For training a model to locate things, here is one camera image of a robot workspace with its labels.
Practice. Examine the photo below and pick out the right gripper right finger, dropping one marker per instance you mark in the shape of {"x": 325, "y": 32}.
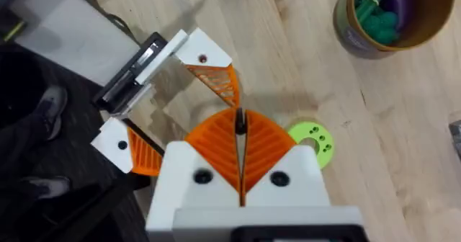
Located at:
{"x": 288, "y": 184}

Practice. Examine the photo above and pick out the brown tub with toys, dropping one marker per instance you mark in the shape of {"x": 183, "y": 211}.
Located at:
{"x": 425, "y": 26}

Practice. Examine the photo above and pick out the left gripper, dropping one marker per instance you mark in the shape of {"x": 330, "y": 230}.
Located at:
{"x": 124, "y": 85}

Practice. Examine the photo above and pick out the left wrist flat plate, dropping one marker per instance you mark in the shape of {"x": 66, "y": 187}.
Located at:
{"x": 75, "y": 40}

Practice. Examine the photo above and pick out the dark grey object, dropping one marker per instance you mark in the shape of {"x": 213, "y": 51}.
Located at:
{"x": 456, "y": 139}

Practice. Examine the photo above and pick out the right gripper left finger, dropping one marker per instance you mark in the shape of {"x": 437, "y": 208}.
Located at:
{"x": 180, "y": 177}

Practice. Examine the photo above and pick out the person's grey shoe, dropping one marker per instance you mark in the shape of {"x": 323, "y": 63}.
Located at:
{"x": 50, "y": 187}
{"x": 54, "y": 108}

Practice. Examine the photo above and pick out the green disc with holes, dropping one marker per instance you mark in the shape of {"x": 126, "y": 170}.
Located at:
{"x": 322, "y": 152}

